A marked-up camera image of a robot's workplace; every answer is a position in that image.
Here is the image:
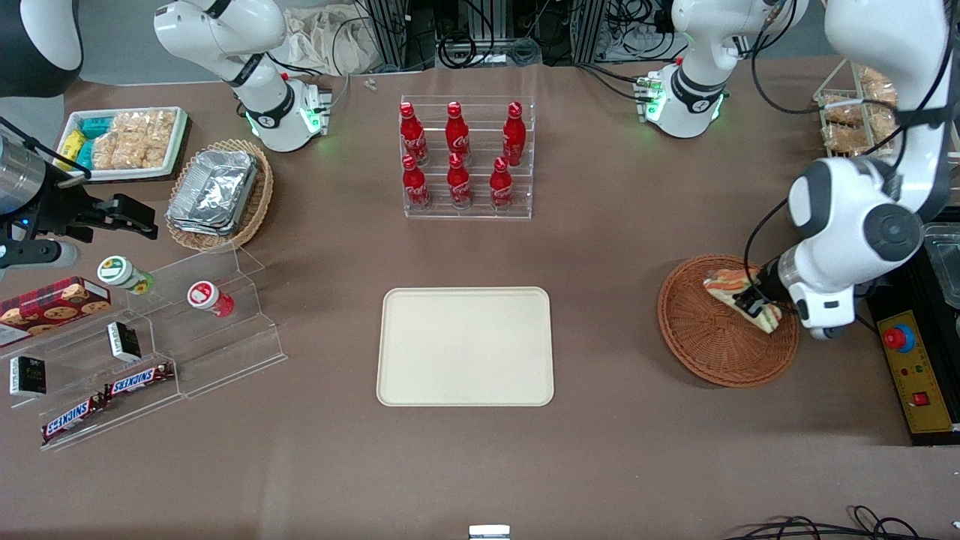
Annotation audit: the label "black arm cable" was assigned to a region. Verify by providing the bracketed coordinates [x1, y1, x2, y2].
[0, 115, 92, 182]
[742, 0, 953, 290]

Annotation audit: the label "black yellow control box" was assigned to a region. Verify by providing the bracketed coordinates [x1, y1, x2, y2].
[865, 247, 960, 448]

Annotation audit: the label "clear plastic container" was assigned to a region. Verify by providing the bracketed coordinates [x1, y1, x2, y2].
[919, 222, 960, 310]

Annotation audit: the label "clear bag of rice crackers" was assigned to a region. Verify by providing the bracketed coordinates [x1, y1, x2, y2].
[90, 109, 178, 171]

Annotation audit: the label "triangular sandwich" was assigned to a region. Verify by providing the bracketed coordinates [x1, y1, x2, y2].
[703, 268, 785, 335]

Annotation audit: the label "round brown wicker basket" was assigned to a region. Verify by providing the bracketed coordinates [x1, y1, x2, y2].
[657, 254, 800, 389]

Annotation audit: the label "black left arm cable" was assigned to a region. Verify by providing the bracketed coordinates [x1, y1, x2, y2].
[742, 0, 953, 290]

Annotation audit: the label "green yellow lidded cup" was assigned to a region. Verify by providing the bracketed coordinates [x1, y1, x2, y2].
[97, 255, 155, 296]

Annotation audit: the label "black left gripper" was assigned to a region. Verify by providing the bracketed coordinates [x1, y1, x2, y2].
[736, 256, 787, 317]

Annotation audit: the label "coiled black cable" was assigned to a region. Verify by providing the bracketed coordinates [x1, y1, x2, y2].
[437, 31, 497, 70]

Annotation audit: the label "yellow snack packet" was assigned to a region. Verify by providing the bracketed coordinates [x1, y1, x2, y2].
[58, 128, 88, 163]

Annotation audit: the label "wire rack shelf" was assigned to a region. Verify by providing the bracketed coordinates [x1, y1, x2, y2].
[813, 58, 902, 161]

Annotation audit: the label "clear acrylic stepped shelf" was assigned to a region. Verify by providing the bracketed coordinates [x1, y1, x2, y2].
[0, 243, 289, 452]

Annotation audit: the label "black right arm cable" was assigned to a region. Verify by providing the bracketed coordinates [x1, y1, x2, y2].
[0, 115, 92, 182]

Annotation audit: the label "aluminium frame rack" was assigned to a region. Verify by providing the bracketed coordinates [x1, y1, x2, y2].
[360, 0, 610, 74]

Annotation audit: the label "oval light wicker basket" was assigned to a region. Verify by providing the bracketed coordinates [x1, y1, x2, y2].
[164, 138, 275, 254]

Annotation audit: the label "red lidded cup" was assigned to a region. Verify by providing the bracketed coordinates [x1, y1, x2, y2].
[187, 280, 236, 319]

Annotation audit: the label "clear acrylic bottle rack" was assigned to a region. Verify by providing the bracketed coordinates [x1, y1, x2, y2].
[399, 94, 538, 221]

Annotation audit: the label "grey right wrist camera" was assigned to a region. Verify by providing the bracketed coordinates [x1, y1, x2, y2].
[0, 238, 80, 272]

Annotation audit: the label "cream plastic tray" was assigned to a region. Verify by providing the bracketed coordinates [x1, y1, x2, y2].
[376, 286, 555, 408]

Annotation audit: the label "red cola bottle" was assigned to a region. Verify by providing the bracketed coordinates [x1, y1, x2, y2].
[446, 153, 473, 209]
[399, 102, 429, 167]
[502, 101, 527, 167]
[445, 101, 471, 161]
[489, 156, 514, 212]
[401, 154, 432, 211]

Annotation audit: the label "red cookie box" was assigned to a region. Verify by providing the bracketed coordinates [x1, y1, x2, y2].
[0, 276, 113, 347]

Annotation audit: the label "snickers chocolate bar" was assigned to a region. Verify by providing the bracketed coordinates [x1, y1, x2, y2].
[40, 395, 110, 444]
[103, 361, 176, 399]

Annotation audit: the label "white crumpled cloth bag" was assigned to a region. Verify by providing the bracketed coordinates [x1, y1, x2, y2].
[281, 6, 380, 77]

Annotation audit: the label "small black box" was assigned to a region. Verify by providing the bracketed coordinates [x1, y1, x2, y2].
[106, 320, 143, 363]
[8, 355, 48, 398]

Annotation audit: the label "black floor cable bundle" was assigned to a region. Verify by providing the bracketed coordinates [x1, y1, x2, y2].
[722, 505, 960, 540]

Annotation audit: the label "white rectangular snack tray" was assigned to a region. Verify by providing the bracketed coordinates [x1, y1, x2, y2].
[55, 106, 191, 183]

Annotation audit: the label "stacked aluminium foil containers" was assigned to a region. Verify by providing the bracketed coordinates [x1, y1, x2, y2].
[166, 148, 261, 238]

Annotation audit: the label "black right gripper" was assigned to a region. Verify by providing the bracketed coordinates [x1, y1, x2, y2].
[22, 171, 159, 242]

